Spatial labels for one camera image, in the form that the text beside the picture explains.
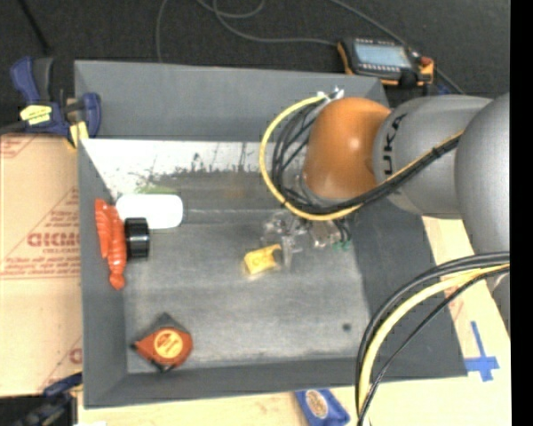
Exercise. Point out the black round cap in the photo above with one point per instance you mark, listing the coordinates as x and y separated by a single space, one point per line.
137 238

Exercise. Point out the brown cardboard board, red print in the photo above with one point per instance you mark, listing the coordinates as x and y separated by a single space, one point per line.
35 220

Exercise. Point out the small yellow block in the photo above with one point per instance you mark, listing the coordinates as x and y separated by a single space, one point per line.
261 261

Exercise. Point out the white rounded plastic bottle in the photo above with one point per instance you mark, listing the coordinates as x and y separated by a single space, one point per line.
153 210

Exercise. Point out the orange tape measure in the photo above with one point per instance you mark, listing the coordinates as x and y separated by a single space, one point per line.
165 343

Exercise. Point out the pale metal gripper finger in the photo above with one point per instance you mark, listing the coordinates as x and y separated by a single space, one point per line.
273 230
289 250

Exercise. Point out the orange ribbed toy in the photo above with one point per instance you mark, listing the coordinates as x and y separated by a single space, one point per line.
112 242

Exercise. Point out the grey metal bin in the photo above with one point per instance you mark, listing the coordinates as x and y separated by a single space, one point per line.
248 309

